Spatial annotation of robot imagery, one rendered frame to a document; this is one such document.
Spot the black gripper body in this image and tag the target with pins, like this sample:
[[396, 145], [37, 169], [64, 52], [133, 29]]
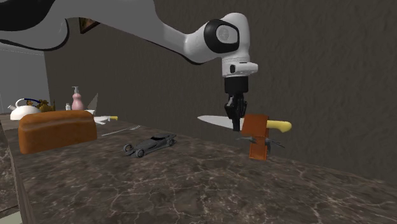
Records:
[[236, 85]]

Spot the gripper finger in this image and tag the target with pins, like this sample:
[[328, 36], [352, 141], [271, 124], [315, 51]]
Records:
[[242, 107], [231, 110]]

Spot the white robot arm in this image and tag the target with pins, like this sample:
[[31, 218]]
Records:
[[198, 40]]

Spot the orange knife block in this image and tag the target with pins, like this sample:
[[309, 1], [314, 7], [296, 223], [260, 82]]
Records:
[[256, 127]]

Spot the grey metal tool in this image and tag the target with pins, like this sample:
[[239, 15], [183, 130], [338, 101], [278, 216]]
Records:
[[274, 143]]

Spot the dark grey toy car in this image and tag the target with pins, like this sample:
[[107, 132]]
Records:
[[152, 144]]

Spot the silver fork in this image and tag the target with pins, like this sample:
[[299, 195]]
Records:
[[119, 130]]

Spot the pink soap dispenser bottle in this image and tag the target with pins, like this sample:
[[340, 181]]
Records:
[[77, 104]]

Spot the small white bottle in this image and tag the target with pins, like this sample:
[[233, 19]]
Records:
[[68, 107]]

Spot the brown bread loaf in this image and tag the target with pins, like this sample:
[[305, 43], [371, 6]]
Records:
[[55, 130]]

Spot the brown golden figure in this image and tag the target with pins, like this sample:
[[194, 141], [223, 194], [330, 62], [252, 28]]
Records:
[[46, 107]]

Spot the brown framed wall picture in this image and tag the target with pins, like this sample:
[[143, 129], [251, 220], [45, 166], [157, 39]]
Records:
[[87, 24]]

